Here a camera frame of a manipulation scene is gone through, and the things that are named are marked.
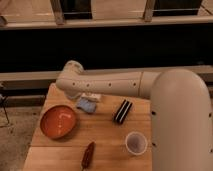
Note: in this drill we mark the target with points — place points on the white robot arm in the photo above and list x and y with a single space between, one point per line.
180 106

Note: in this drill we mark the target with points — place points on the blue sponge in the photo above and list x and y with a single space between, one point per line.
86 105

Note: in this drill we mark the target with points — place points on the black white striped box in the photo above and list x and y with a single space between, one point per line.
122 112

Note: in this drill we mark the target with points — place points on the grey metal railing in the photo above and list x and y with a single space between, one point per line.
45 14

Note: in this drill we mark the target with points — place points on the orange ceramic bowl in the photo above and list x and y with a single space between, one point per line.
58 121

